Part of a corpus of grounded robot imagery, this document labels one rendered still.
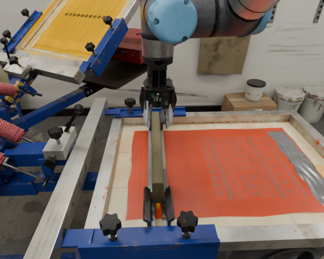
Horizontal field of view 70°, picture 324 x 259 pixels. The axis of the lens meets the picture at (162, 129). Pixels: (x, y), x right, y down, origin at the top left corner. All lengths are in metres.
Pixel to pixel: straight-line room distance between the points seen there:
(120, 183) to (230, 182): 0.34
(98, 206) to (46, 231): 0.14
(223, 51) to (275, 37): 0.57
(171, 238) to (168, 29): 0.42
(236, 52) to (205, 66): 0.36
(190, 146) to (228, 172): 0.17
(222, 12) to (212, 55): 2.24
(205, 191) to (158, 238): 0.22
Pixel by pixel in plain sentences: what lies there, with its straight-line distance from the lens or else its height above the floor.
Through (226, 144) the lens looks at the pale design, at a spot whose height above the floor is 0.96.
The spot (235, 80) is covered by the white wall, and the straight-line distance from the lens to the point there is 2.95.
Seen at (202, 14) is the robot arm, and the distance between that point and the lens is 0.43.
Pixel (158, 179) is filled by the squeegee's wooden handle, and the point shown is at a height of 1.06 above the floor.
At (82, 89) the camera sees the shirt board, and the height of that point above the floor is 0.92.
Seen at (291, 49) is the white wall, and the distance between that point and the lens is 3.08.
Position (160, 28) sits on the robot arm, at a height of 1.41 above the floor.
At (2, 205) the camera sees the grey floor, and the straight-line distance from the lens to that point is 2.25.
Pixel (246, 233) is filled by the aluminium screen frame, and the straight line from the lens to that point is 0.61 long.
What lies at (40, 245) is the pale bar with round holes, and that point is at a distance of 0.56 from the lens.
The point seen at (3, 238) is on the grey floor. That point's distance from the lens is 2.03.
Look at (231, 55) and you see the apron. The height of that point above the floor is 0.76.
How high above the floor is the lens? 1.48
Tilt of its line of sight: 34 degrees down
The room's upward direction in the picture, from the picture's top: straight up
